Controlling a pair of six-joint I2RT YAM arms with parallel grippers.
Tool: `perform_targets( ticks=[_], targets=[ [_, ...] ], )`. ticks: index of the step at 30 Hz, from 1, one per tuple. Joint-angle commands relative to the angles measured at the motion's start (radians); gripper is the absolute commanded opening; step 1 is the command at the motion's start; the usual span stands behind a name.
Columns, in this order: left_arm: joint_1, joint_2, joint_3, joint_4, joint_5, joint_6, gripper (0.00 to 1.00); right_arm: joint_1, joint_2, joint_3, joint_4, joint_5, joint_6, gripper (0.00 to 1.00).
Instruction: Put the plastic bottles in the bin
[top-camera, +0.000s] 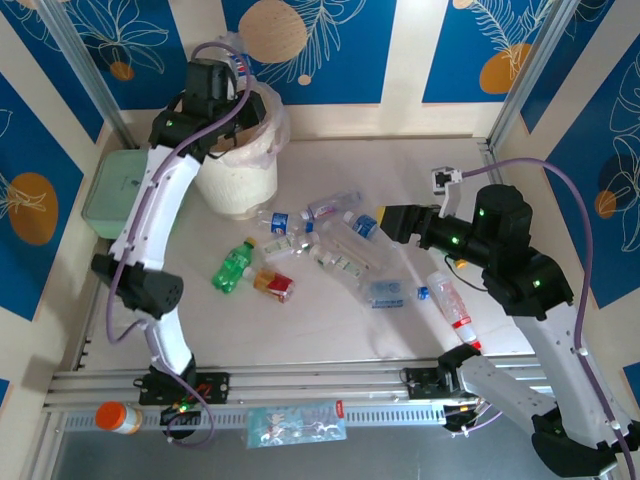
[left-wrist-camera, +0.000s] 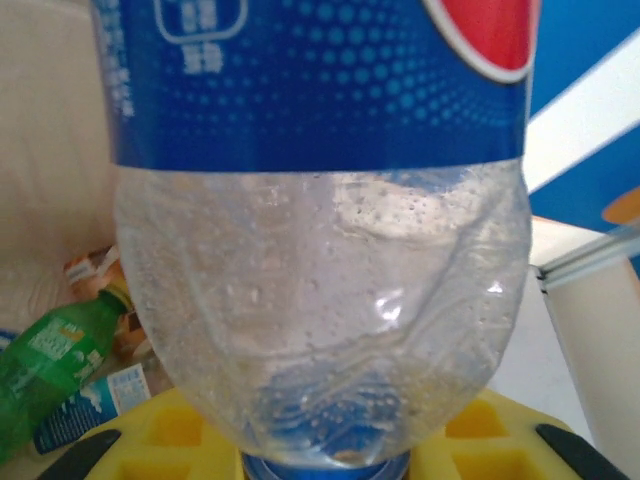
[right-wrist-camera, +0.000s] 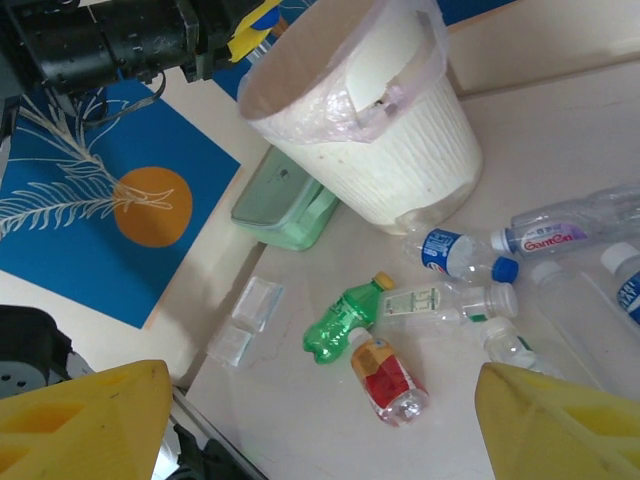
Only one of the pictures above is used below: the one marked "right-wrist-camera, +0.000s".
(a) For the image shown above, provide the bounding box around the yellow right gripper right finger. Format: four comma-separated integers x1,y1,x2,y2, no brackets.
474,362,640,480

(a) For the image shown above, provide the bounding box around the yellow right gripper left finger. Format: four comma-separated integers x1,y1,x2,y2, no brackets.
0,358,174,480

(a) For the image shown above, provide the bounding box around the green lunch box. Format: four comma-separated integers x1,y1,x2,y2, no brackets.
230,147,342,252

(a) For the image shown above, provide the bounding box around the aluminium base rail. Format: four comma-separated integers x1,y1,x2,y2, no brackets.
167,384,251,480

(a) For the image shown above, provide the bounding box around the white ribbed plastic bin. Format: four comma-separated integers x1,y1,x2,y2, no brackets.
237,0,485,237

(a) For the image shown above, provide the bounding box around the clear bottle green band label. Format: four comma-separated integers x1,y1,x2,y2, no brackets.
478,315,569,381

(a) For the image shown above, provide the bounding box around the red orange label bottle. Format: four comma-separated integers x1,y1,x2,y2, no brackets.
348,327,432,428

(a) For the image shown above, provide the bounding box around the green Sprite plastic bottle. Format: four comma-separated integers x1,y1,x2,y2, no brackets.
302,271,397,367

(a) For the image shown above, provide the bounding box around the Pepsi blue label bottle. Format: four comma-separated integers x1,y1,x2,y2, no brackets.
401,227,521,285

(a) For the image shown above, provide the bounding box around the clear twin sachet packet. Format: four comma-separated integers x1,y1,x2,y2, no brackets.
206,275,285,370

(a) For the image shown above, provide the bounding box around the Ganten clear water bottle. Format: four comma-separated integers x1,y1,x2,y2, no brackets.
489,184,640,261

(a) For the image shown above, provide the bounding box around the tall clear square bottle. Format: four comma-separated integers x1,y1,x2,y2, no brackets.
529,259,621,394

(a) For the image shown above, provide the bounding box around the clear plastic bin liner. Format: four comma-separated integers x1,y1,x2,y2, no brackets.
236,0,451,146

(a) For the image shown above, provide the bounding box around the large blue label bottle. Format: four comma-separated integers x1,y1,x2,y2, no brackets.
599,242,640,329

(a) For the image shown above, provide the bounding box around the clear bottle white ingredient label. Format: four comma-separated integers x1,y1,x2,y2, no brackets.
373,281,520,335

